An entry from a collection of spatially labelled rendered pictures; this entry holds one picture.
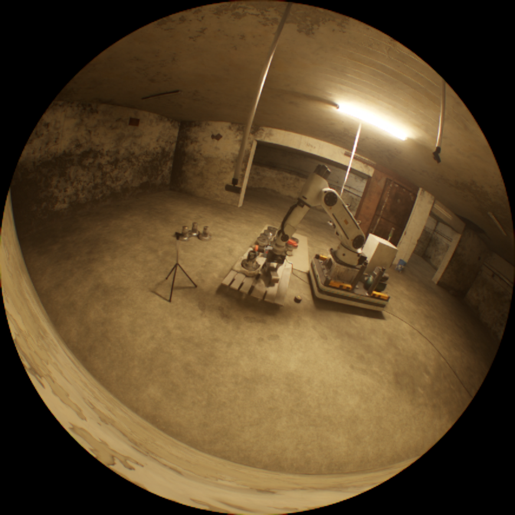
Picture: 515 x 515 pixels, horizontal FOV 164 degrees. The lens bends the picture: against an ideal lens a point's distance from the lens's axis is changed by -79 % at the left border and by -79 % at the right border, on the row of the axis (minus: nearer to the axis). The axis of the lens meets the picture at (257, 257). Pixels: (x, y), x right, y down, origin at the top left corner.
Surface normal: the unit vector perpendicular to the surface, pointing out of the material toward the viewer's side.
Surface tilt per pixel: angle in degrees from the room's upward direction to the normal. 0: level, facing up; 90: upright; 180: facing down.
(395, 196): 90
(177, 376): 0
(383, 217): 90
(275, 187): 90
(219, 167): 90
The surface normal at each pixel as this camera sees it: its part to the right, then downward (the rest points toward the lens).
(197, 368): 0.23, -0.85
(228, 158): -0.26, 0.41
